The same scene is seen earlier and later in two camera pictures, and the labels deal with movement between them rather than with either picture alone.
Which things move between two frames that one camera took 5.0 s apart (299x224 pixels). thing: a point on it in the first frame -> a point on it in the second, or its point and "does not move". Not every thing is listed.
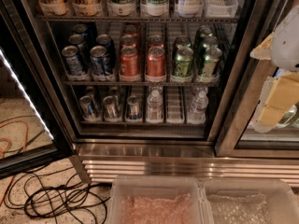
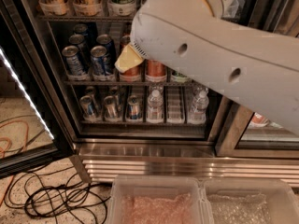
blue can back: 82,30 does not move
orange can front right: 155,64 does not move
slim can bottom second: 109,107 does not move
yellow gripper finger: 263,51 -> 128,60
